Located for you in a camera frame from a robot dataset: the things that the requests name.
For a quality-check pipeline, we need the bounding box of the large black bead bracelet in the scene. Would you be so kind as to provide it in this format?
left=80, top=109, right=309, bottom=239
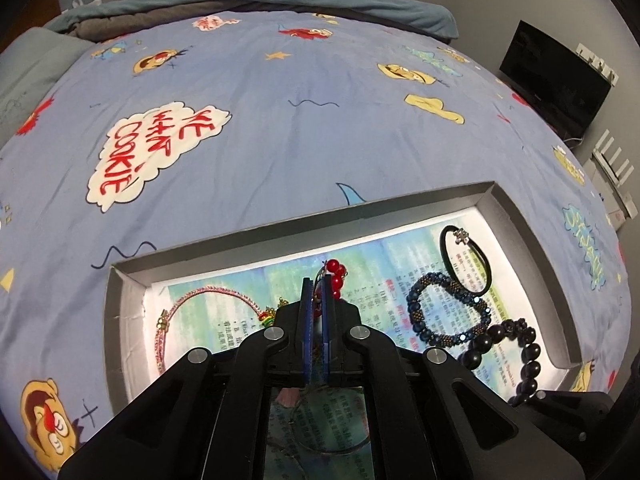
left=456, top=317, right=542, bottom=409

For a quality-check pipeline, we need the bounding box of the pink string bracelet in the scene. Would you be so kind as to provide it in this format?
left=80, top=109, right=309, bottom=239
left=155, top=286, right=277, bottom=376

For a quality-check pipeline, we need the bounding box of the red bead charm bracelet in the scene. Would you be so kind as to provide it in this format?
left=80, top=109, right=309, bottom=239
left=311, top=258, right=350, bottom=321

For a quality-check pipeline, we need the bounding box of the silver bangle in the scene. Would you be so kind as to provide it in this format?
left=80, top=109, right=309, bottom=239
left=271, top=385, right=370, bottom=456

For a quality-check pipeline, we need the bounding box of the grey shallow cardboard box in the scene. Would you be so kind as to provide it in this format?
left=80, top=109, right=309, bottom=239
left=104, top=182, right=582, bottom=410

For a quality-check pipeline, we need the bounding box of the blue cartoon bed sheet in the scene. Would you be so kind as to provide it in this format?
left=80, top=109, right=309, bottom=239
left=1, top=11, right=631, bottom=479

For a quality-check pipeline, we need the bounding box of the black monitor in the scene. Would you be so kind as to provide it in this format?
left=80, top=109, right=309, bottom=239
left=499, top=21, right=611, bottom=140

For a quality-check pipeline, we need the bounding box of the grey blue pillow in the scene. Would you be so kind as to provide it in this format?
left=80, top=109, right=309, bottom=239
left=0, top=27, right=93, bottom=146

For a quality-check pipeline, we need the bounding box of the wooden headboard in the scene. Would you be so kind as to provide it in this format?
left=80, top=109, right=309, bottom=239
left=0, top=0, right=62, bottom=52

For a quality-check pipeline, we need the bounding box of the white wall outlet strip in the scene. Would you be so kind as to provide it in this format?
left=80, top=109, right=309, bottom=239
left=575, top=44, right=620, bottom=87

